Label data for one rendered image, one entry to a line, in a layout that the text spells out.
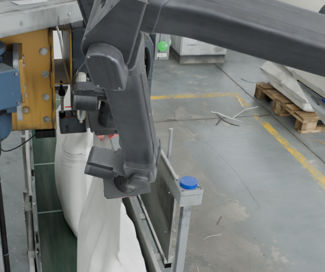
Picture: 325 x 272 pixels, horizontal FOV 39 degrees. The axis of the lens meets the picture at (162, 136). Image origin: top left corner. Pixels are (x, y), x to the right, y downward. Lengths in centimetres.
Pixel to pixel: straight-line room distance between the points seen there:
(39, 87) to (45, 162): 117
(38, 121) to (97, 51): 95
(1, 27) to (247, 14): 76
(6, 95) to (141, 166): 44
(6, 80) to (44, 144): 160
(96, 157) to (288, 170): 264
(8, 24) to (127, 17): 71
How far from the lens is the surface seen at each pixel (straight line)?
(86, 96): 115
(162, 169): 190
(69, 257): 193
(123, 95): 62
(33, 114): 143
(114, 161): 89
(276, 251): 267
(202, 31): 49
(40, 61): 136
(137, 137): 73
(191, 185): 151
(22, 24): 117
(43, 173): 244
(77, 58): 136
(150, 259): 189
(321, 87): 93
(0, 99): 112
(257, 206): 298
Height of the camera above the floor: 169
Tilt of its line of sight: 28 degrees down
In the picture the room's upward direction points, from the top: 5 degrees clockwise
